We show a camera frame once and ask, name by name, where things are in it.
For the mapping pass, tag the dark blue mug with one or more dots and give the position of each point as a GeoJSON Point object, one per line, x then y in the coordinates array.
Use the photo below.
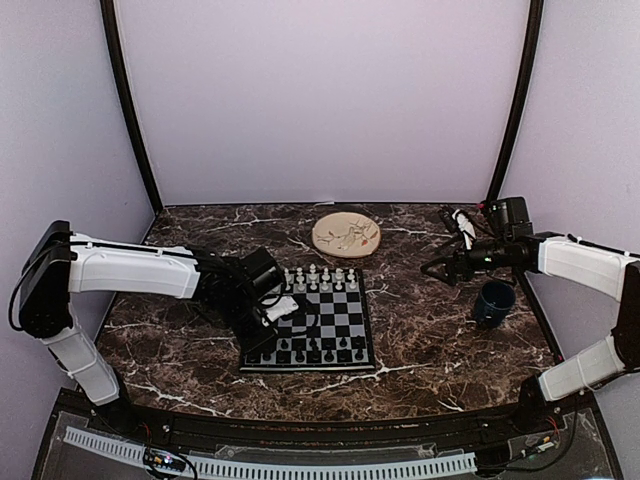
{"type": "Point", "coordinates": [493, 303]}

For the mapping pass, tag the black frame post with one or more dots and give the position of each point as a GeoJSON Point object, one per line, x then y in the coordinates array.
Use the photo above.
{"type": "Point", "coordinates": [525, 71]}
{"type": "Point", "coordinates": [126, 100]}

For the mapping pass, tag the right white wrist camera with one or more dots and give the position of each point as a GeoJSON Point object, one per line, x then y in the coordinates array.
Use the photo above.
{"type": "Point", "coordinates": [458, 223]}

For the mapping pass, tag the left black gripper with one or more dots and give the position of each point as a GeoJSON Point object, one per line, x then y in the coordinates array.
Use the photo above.
{"type": "Point", "coordinates": [257, 344]}

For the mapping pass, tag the left black frame post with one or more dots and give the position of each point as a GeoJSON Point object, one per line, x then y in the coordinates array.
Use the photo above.
{"type": "Point", "coordinates": [126, 100]}

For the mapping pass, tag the white slotted cable duct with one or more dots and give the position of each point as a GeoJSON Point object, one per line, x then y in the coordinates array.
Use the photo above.
{"type": "Point", "coordinates": [246, 463]}

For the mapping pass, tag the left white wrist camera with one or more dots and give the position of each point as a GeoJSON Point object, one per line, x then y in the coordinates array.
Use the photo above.
{"type": "Point", "coordinates": [284, 306]}

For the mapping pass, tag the beige bird painted plate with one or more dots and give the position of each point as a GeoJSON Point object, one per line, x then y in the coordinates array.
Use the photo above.
{"type": "Point", "coordinates": [346, 235]}

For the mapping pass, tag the black white chess board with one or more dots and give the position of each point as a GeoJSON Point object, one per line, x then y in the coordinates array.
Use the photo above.
{"type": "Point", "coordinates": [327, 317]}

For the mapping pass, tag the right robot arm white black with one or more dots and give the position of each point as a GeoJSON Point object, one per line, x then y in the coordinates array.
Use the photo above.
{"type": "Point", "coordinates": [510, 241]}

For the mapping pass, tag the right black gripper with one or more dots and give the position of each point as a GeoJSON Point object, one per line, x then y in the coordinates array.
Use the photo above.
{"type": "Point", "coordinates": [453, 266]}

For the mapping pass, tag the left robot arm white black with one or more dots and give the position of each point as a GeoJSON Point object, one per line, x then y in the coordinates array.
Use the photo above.
{"type": "Point", "coordinates": [247, 292]}

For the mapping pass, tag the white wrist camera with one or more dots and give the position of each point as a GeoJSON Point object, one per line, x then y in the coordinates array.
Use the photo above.
{"type": "Point", "coordinates": [458, 223]}
{"type": "Point", "coordinates": [284, 306]}

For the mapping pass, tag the row of white chess pieces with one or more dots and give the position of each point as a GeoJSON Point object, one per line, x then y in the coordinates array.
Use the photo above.
{"type": "Point", "coordinates": [321, 280]}

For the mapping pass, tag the right black frame post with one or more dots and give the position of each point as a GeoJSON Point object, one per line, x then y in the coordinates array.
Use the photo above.
{"type": "Point", "coordinates": [525, 71]}

